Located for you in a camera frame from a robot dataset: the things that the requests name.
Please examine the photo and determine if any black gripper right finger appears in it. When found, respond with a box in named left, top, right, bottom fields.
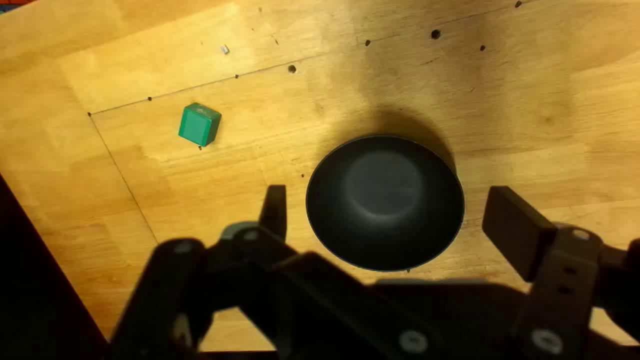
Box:
left=480, top=184, right=640, bottom=360

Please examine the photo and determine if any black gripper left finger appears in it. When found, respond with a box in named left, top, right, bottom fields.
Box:
left=107, top=184, right=302, bottom=360

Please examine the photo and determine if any black bowl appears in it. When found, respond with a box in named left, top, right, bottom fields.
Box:
left=304, top=134, right=466, bottom=271

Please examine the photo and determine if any green cube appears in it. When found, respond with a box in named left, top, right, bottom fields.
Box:
left=176, top=100, right=223, bottom=147

